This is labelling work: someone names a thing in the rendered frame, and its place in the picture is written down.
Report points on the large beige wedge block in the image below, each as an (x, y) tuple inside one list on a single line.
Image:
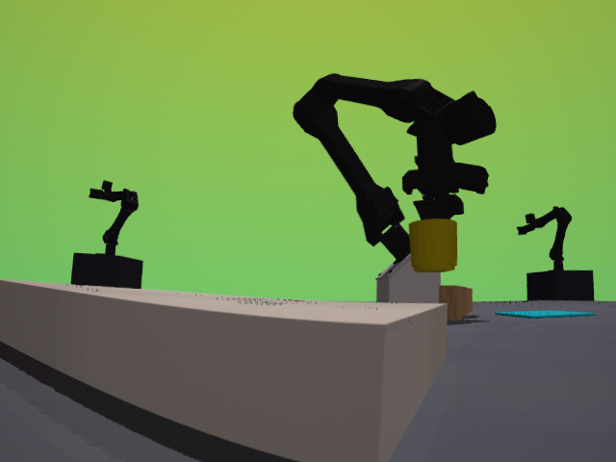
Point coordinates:
[(309, 380)]

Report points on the olive yellow cup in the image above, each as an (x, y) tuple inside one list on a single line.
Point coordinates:
[(433, 245)]

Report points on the tan wooden flat bar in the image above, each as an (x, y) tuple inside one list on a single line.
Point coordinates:
[(459, 300)]

